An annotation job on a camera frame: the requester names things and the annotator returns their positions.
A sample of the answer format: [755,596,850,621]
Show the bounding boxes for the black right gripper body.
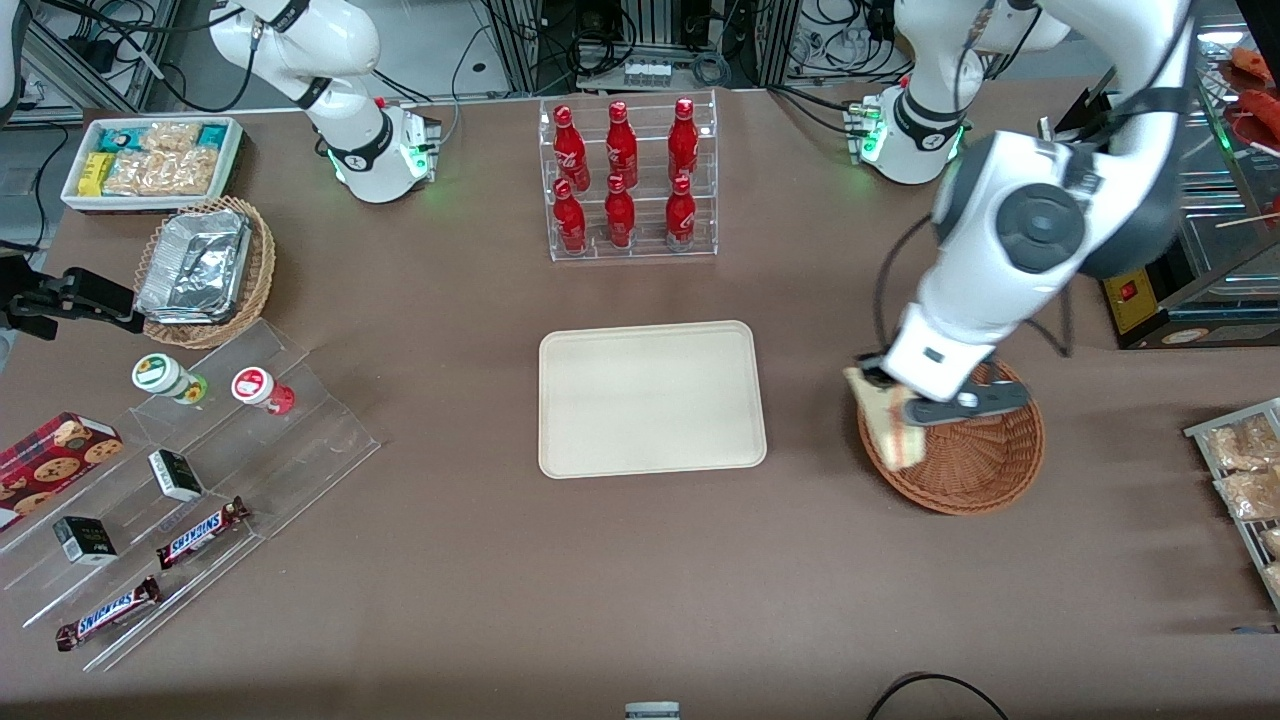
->
[0,262,49,315]

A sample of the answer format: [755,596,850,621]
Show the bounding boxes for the triangular sandwich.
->
[842,366,928,474]

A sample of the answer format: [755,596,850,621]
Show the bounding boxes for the brown round wicker basket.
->
[857,354,1047,517]

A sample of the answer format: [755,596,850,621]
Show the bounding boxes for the light tan wicker basket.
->
[133,195,278,351]

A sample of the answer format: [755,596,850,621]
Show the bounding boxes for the cream plastic tray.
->
[538,320,769,481]

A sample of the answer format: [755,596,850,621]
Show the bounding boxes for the tray of packed snacks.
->
[1184,397,1280,612]

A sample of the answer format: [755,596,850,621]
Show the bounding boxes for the green lid yogurt cup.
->
[131,352,210,406]

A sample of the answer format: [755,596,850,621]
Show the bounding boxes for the stacked aluminium foil trays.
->
[134,209,252,327]

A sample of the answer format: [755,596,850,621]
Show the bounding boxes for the white rectangular snack bin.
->
[60,116,245,215]

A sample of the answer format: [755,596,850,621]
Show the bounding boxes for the yellow snack packet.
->
[77,151,118,198]

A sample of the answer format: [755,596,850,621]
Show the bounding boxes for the clear peanut snack bag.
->
[140,121,204,154]
[103,147,222,197]

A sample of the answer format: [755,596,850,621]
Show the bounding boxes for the red plaid cookie box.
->
[0,411,126,532]

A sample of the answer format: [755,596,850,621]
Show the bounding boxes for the red lid yogurt cup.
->
[230,366,297,417]

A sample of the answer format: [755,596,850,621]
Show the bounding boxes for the small black carton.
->
[52,515,120,567]
[147,449,206,503]

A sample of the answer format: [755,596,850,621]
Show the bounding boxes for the clear acrylic stepped stand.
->
[0,317,382,674]

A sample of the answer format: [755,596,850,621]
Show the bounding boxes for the red cola bottle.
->
[603,174,638,250]
[551,178,589,255]
[664,175,698,252]
[553,104,592,192]
[667,97,701,185]
[605,100,640,190]

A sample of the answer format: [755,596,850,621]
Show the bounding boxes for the Snickers chocolate bar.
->
[155,496,252,572]
[54,575,163,653]

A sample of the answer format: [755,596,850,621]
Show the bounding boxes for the clear acrylic bottle rack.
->
[538,89,719,264]

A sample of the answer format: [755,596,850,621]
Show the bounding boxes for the glass food warmer cabinet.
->
[1040,0,1280,352]

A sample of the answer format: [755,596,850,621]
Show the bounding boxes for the red sausage snack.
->
[1229,46,1280,84]
[1236,89,1280,152]

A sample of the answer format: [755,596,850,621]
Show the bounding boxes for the black looped table cable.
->
[864,672,1012,720]

